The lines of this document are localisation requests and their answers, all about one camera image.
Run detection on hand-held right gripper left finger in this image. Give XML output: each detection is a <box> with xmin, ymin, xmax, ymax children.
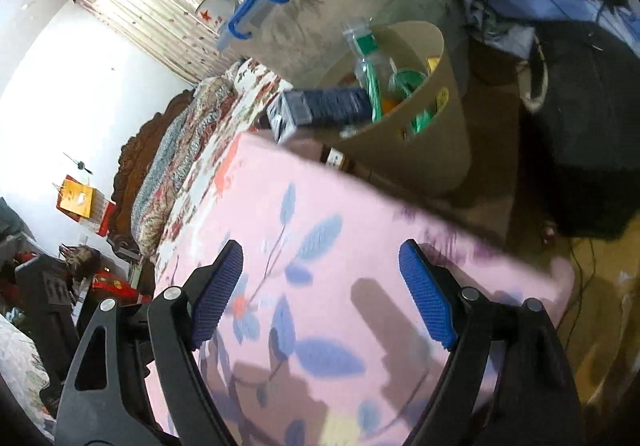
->
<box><xmin>54</xmin><ymin>239</ymin><xmax>244</xmax><ymax>446</ymax></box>

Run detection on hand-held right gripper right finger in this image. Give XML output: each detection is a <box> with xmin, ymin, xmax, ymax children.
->
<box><xmin>398</xmin><ymin>239</ymin><xmax>583</xmax><ymax>446</ymax></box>

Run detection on beige plastic waste bin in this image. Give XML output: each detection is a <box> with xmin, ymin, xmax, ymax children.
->
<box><xmin>312</xmin><ymin>21</ymin><xmax>473</xmax><ymax>197</ymax></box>

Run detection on dark blue carton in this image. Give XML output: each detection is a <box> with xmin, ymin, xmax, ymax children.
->
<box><xmin>266</xmin><ymin>87</ymin><xmax>375</xmax><ymax>144</ymax></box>

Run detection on clear bottle with green cap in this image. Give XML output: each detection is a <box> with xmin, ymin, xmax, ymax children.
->
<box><xmin>341</xmin><ymin>18</ymin><xmax>396</xmax><ymax>122</ymax></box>

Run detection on brown bag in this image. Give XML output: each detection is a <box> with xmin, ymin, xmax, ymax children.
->
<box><xmin>60</xmin><ymin>243</ymin><xmax>101</xmax><ymax>279</ymax></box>

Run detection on white patterned cloth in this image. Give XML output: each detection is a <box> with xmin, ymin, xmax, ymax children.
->
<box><xmin>0</xmin><ymin>313</ymin><xmax>56</xmax><ymax>442</ymax></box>

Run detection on pink blanket with blue leaves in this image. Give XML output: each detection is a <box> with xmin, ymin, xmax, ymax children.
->
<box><xmin>145</xmin><ymin>133</ymin><xmax>576</xmax><ymax>446</ymax></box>

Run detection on red box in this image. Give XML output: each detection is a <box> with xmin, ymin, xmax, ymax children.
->
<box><xmin>97</xmin><ymin>203</ymin><xmax>119</xmax><ymax>237</ymax></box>

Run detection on white red-flower bed sheet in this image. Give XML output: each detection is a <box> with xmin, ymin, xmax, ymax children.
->
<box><xmin>155</xmin><ymin>59</ymin><xmax>296</xmax><ymax>277</ymax></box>

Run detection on floral quilt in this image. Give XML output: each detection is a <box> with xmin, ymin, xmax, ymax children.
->
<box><xmin>130</xmin><ymin>76</ymin><xmax>241</xmax><ymax>257</ymax></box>

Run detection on carved wooden headboard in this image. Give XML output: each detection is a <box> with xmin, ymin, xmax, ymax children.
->
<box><xmin>107</xmin><ymin>89</ymin><xmax>196</xmax><ymax>252</ymax></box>

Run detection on yellow and white carton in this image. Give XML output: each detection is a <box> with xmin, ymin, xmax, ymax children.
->
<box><xmin>425</xmin><ymin>55</ymin><xmax>449</xmax><ymax>114</ymax></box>

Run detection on green wrapper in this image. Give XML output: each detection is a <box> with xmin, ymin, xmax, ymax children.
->
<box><xmin>387</xmin><ymin>68</ymin><xmax>430</xmax><ymax>102</ymax></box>

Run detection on black cloth bag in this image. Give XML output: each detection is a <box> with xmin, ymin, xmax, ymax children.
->
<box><xmin>520</xmin><ymin>19</ymin><xmax>640</xmax><ymax>239</ymax></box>

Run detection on white enamel mug red print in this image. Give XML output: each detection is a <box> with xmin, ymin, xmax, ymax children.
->
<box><xmin>194</xmin><ymin>0</ymin><xmax>241</xmax><ymax>30</ymax></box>

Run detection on yellow wall calendar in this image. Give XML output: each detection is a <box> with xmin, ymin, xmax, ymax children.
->
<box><xmin>55</xmin><ymin>176</ymin><xmax>103</xmax><ymax>222</ymax></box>

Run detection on black wall hook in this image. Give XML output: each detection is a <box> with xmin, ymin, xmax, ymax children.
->
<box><xmin>64</xmin><ymin>152</ymin><xmax>93</xmax><ymax>174</ymax></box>

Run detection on black cable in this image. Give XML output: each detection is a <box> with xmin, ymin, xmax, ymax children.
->
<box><xmin>557</xmin><ymin>239</ymin><xmax>597</xmax><ymax>352</ymax></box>

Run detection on white bag strap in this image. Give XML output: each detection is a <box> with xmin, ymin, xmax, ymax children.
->
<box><xmin>517</xmin><ymin>34</ymin><xmax>551</xmax><ymax>113</ymax></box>

